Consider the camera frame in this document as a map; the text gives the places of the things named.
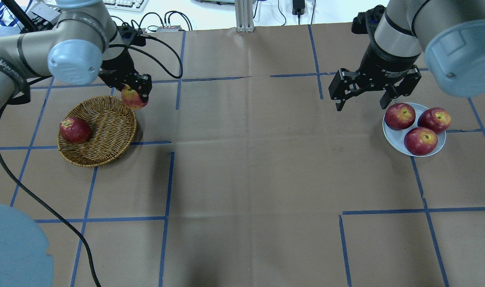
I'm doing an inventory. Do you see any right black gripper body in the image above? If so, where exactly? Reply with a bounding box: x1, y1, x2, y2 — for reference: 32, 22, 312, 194
358, 42, 419, 86

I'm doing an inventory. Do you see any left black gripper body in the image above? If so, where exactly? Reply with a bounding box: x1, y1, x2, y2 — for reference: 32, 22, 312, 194
99, 38, 141, 90

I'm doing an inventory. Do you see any yellow-red apple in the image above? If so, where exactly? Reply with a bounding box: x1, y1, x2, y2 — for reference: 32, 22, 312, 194
121, 85, 148, 110

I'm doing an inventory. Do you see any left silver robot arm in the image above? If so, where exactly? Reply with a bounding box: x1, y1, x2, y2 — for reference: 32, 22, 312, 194
0, 0, 151, 113

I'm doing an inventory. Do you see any red plate apple left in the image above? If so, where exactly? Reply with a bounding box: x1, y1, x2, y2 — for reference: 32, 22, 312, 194
384, 103, 416, 131

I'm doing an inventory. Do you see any red plate apple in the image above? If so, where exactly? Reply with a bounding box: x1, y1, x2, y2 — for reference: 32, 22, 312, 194
417, 107, 452, 134
384, 103, 416, 131
403, 127, 438, 156

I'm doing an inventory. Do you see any red plate apple back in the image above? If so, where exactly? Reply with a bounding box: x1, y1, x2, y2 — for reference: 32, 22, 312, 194
417, 107, 452, 134

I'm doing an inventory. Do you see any woven wicker basket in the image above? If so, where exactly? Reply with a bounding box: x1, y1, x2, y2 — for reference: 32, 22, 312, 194
57, 96, 137, 167

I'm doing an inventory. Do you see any light blue plate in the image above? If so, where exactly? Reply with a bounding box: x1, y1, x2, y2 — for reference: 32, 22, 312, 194
382, 103, 446, 157

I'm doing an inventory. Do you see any red plate apple front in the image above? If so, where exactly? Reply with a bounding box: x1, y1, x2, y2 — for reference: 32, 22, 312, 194
403, 127, 438, 156

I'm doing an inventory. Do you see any dark red basket apple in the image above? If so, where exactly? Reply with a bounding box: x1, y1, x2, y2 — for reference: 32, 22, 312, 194
59, 117, 92, 144

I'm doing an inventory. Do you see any usb hub box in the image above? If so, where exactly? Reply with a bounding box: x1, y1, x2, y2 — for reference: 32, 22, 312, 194
155, 25, 184, 32

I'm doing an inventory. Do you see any white keyboard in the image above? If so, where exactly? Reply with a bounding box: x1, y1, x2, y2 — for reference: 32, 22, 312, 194
102, 0, 149, 13

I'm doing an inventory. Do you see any black power adapter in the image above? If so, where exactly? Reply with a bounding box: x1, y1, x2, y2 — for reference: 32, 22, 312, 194
292, 0, 306, 16

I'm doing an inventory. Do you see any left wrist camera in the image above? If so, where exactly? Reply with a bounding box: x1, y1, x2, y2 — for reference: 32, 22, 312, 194
117, 25, 145, 47

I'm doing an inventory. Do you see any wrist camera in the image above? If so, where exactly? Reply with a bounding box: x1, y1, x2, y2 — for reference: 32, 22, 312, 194
351, 5, 386, 35
117, 25, 145, 47

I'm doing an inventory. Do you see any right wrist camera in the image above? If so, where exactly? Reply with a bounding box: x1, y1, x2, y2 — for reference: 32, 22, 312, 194
351, 5, 386, 35

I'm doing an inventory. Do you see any aluminium frame post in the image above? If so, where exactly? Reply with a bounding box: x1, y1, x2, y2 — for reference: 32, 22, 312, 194
234, 0, 255, 33

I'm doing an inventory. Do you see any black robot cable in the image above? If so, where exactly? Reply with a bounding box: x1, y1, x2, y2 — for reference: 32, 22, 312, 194
0, 34, 184, 287

